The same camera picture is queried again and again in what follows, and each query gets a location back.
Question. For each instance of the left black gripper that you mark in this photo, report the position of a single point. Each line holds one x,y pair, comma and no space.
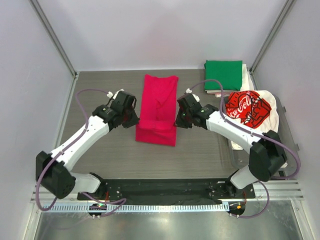
134,120

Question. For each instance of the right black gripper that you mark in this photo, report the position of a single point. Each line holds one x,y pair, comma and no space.
179,122

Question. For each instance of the pink t shirt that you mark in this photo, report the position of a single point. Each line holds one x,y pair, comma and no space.
158,111

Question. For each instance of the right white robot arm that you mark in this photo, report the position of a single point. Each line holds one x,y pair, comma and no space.
266,152

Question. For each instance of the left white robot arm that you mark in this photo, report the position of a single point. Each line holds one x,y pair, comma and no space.
53,170

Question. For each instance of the folded green t shirt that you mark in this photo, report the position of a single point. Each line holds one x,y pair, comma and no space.
228,73

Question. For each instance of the folded white t shirt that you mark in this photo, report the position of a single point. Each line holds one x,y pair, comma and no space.
247,83

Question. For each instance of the white red print t shirt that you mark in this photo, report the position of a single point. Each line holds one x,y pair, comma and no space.
255,109

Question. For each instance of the clear plastic bin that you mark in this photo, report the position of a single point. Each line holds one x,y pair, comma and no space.
236,159

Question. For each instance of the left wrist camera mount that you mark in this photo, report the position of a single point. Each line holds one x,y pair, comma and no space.
113,96

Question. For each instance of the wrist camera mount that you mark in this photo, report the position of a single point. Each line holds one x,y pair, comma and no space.
113,96
189,91

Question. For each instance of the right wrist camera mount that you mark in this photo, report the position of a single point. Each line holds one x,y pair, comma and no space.
189,91

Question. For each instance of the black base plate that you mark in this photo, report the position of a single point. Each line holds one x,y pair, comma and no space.
184,191

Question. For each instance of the white slotted cable duct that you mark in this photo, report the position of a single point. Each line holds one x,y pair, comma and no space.
90,207

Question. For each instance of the left aluminium frame post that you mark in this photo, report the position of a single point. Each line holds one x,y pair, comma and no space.
52,35

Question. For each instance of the aluminium frame post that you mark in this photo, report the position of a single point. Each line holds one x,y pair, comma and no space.
279,21
52,35

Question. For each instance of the right aluminium frame post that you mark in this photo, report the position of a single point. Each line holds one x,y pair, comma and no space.
279,21

